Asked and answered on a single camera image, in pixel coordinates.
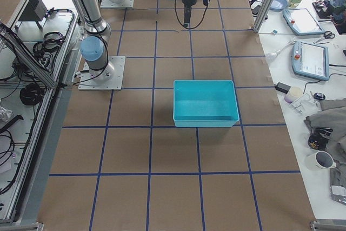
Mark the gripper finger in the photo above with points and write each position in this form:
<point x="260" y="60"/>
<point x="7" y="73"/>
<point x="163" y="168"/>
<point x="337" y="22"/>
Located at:
<point x="188" y="15"/>
<point x="185" y="22"/>

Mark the light blue plate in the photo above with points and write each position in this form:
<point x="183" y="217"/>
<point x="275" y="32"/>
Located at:
<point x="278" y="5"/>

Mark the turquoise plastic bin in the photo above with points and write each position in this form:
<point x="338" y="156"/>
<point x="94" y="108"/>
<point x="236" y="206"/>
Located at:
<point x="205" y="104"/>

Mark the upper teach pendant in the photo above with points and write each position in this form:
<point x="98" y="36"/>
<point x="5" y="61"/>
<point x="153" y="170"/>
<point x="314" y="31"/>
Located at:
<point x="302" y="22"/>

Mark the teach pendant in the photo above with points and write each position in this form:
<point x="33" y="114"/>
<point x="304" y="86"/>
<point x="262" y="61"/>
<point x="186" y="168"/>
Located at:
<point x="302" y="22"/>
<point x="310" y="60"/>

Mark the black power adapter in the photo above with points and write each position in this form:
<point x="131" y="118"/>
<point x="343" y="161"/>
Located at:
<point x="283" y="88"/>

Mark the lower teach pendant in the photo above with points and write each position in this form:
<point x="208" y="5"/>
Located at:
<point x="310" y="60"/>

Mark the black scissors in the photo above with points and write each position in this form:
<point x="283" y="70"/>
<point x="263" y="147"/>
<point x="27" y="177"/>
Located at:
<point x="326" y="35"/>

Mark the grey cloth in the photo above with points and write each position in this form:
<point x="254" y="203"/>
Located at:
<point x="327" y="129"/>

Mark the white mug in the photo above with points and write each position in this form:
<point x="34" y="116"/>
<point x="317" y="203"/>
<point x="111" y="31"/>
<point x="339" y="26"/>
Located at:
<point x="320" y="160"/>

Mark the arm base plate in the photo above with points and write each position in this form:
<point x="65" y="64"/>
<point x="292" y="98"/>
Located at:
<point x="110" y="79"/>
<point x="117" y="4"/>

